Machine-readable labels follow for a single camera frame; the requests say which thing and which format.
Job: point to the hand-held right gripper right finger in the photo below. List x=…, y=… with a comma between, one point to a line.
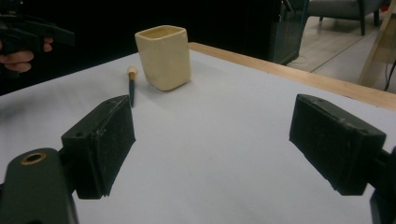
x=333, y=143

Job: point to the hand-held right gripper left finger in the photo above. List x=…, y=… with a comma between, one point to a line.
x=102, y=146

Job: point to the dark teal pen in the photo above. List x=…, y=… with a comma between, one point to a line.
x=132, y=87

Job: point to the cream square cup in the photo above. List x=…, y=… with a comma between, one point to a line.
x=165, y=59

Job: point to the wooden stand leg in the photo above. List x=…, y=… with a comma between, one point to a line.
x=375, y=49

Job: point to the dark cabinet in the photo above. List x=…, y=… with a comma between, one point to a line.
x=286, y=31

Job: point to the grey chair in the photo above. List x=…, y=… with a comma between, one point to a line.
x=342, y=9

